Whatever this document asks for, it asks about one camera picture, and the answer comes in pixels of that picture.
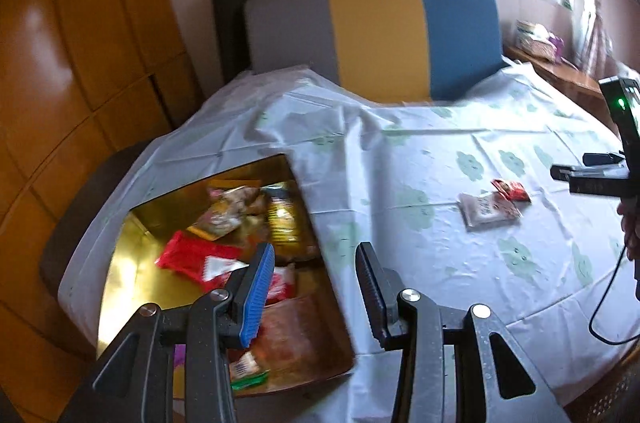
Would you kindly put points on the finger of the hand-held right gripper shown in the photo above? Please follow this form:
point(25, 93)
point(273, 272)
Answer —
point(602, 158)
point(590, 180)

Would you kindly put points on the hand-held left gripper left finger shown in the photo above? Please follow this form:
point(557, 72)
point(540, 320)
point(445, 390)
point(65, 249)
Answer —
point(257, 298)

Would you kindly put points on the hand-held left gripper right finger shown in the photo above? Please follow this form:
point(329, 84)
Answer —
point(370, 283)

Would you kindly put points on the pink and white snack packet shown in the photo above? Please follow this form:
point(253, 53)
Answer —
point(282, 283)

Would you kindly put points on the small green white snack packet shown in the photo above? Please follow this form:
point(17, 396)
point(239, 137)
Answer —
point(245, 368)

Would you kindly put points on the large brown snack bag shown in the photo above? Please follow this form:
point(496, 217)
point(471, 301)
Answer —
point(285, 223)

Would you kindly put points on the plain red snack packet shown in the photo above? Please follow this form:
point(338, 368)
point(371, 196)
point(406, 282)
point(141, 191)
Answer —
point(185, 255)

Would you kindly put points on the beige patterned snack packet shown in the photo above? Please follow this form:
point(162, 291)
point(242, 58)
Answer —
point(225, 213)

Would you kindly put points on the gold and maroon gift box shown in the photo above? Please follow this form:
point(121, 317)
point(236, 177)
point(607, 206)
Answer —
point(125, 263)

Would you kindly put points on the person's right hand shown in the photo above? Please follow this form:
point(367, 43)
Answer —
point(631, 228)

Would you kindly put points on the wooden side table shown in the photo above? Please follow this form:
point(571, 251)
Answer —
point(565, 78)

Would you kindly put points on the red patterned snack packet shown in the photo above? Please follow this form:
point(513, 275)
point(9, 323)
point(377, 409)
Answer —
point(512, 190)

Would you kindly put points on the purple box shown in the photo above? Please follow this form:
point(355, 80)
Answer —
point(556, 48)

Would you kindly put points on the pink checkered curtain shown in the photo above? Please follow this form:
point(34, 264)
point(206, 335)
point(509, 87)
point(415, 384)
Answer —
point(600, 13)

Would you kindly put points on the green and white tissue box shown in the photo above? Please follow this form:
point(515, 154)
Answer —
point(527, 28)

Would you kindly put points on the white cloud-print tablecloth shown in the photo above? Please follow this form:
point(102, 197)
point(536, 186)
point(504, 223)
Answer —
point(425, 153)

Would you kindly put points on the grey yellow blue chair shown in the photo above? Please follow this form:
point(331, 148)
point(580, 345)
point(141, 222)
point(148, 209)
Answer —
point(375, 28)

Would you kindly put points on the wooden cabinet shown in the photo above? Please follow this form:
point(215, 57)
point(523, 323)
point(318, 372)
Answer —
point(75, 53)

